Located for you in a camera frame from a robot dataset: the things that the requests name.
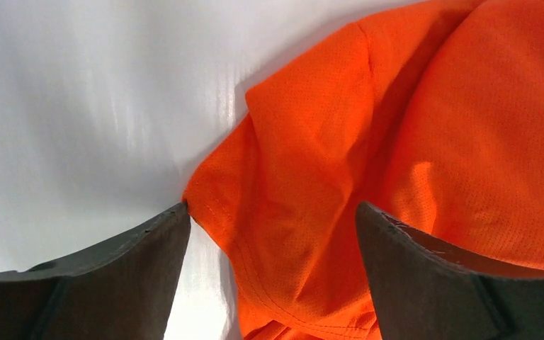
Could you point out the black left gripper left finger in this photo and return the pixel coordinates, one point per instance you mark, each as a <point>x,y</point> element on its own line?
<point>120,288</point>

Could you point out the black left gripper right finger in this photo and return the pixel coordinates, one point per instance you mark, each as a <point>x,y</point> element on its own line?
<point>425,288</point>

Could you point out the orange t shirt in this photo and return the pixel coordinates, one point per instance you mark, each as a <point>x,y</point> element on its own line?
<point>433,112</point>

